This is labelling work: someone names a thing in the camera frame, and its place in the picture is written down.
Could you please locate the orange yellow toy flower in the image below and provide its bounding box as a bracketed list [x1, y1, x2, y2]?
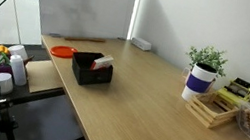
[0, 44, 14, 71]

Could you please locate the white short cup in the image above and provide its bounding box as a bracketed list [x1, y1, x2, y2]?
[0, 72, 17, 97]

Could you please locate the white plastic bottle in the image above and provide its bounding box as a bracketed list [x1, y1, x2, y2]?
[5, 53, 32, 88]

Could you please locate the orange white snack packet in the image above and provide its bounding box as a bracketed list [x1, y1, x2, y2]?
[90, 52, 115, 74]

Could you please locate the white tilted cup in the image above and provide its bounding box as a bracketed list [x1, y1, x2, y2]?
[6, 43, 31, 63]

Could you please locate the white rectangular power box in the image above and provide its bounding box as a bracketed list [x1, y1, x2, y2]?
[129, 36, 153, 53]

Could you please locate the potted plant white pot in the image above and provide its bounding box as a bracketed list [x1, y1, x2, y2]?
[180, 61, 220, 106]

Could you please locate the yellow black toy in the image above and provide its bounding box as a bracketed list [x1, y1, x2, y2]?
[215, 74, 250, 109]

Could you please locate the black fabric box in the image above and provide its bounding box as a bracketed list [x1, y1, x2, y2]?
[67, 48, 116, 91]

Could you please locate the wooden board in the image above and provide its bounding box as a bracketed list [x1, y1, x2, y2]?
[20, 55, 68, 98]

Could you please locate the brown wooden stick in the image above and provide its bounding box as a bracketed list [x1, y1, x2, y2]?
[63, 32, 108, 48]

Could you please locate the green potted plant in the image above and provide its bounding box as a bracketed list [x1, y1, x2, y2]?
[183, 43, 231, 79]

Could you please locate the wooden slat crate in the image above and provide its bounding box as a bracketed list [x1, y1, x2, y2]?
[182, 88, 242, 133]

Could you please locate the orange round plate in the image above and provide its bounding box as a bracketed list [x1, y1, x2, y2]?
[48, 43, 79, 61]

